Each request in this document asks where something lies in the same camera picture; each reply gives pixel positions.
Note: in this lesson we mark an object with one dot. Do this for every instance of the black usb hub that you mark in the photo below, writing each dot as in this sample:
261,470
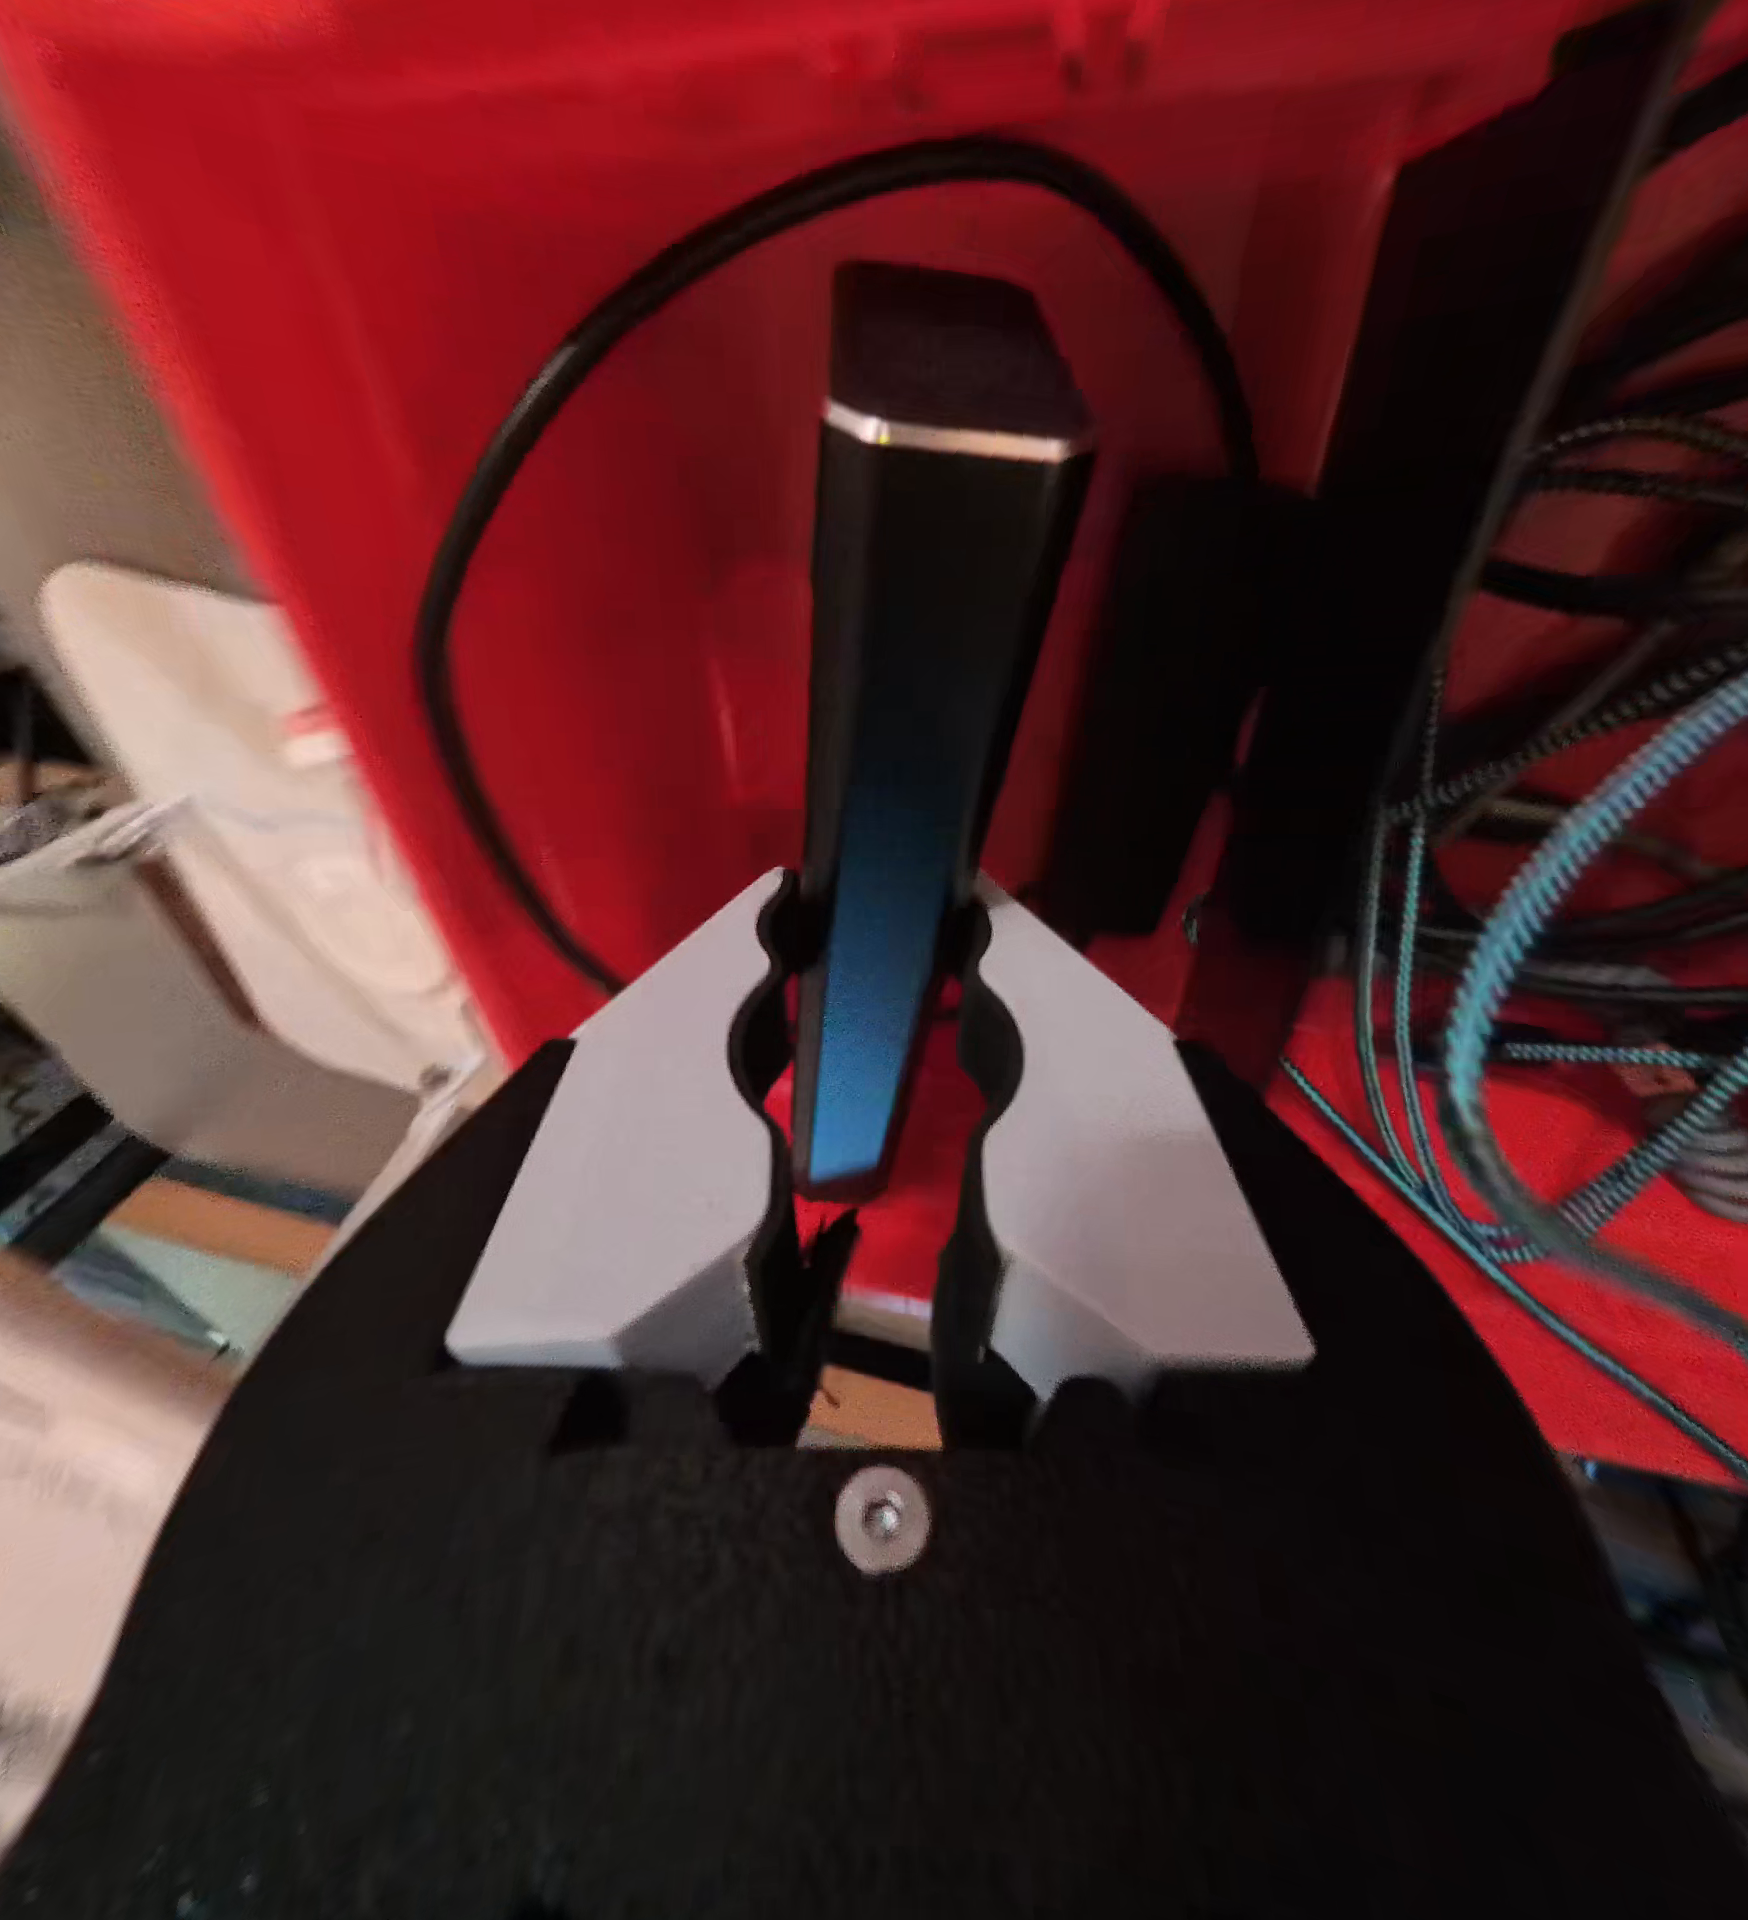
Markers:
936,631

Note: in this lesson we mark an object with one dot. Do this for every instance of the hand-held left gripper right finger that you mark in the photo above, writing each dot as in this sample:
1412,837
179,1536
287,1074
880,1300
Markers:
1128,1199

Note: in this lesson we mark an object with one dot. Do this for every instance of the red plastic bin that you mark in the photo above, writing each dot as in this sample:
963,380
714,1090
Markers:
365,301

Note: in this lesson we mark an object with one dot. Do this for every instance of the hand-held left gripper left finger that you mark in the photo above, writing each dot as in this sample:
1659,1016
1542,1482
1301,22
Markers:
619,1199

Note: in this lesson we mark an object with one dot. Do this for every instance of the black bin divider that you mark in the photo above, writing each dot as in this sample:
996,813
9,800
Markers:
1475,449

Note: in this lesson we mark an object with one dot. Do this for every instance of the poster sign on wooden board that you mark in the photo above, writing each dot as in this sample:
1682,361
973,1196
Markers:
19,1425

